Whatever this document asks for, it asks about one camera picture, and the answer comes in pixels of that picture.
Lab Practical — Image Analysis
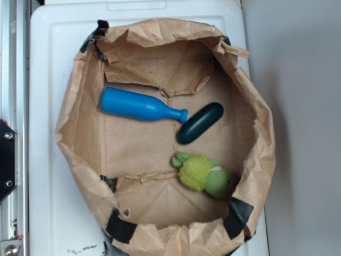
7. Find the white plastic container lid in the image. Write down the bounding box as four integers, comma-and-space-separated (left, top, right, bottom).
28, 0, 270, 256

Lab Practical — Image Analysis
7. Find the dark green plastic pickle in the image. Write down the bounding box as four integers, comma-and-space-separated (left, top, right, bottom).
177, 102, 224, 145

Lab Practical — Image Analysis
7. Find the blue plastic bottle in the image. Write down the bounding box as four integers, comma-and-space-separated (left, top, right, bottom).
101, 87, 188, 123

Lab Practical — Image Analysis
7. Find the black metal bracket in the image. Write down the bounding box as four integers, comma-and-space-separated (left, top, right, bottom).
0, 120, 18, 203

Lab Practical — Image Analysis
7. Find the brown paper bag bin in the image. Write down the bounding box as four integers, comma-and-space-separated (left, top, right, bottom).
56, 18, 276, 255

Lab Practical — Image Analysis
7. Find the aluminium frame rail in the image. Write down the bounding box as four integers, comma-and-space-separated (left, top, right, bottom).
1, 1, 30, 255

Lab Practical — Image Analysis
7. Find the green yellow plush toy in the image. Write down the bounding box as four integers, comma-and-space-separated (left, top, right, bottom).
172, 152, 230, 199

